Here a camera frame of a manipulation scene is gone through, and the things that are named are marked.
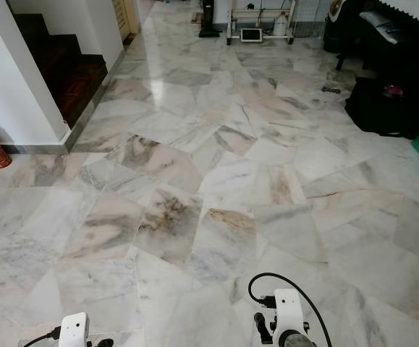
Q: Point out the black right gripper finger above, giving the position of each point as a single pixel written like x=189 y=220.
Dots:
x=260 y=324

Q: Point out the black chair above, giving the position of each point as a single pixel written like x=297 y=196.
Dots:
x=394 y=47

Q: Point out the small dark floor item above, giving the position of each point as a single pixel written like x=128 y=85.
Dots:
x=331 y=90

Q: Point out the black bag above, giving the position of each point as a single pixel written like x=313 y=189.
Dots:
x=379 y=108

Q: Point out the small red round item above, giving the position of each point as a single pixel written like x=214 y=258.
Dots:
x=392 y=90

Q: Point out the dark wooden staircase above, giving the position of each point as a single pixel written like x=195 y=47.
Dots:
x=75 y=76

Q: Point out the white framed tablet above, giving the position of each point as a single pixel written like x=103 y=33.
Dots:
x=251 y=35

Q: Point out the white plastic jug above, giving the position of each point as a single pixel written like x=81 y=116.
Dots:
x=280 y=27

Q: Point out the black floor stand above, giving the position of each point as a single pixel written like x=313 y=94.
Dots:
x=208 y=23

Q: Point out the white metal rack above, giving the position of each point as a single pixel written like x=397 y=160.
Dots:
x=260 y=12

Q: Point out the light wooden door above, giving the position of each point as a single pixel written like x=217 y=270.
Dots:
x=124 y=16

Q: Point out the white lace cloth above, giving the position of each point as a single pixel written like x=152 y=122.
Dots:
x=415 y=10

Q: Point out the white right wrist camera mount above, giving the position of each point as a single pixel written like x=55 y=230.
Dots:
x=290 y=309

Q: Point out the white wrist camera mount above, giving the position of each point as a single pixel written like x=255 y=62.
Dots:
x=290 y=309
x=73 y=329

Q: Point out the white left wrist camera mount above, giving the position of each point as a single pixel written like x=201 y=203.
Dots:
x=73 y=329

